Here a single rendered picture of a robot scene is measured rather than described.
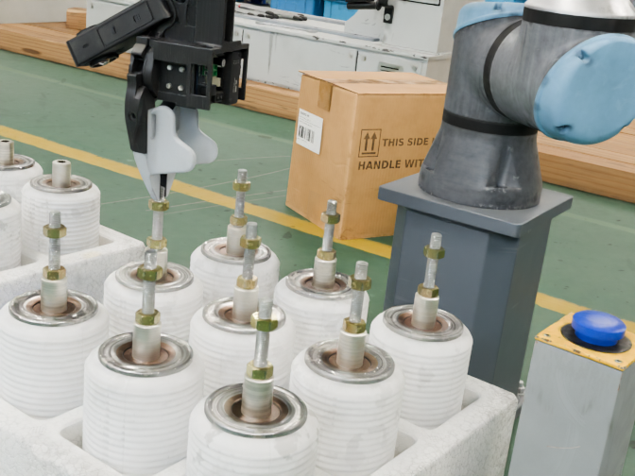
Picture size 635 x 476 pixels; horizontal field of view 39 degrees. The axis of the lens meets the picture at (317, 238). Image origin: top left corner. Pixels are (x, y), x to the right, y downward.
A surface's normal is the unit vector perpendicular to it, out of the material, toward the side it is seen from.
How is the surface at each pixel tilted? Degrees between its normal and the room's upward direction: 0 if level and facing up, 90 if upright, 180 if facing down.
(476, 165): 73
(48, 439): 0
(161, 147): 91
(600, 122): 97
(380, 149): 90
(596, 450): 90
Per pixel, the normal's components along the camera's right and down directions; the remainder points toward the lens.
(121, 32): -0.36, 0.25
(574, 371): -0.61, 0.20
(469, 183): -0.34, -0.04
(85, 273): 0.79, 0.28
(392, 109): 0.49, 0.33
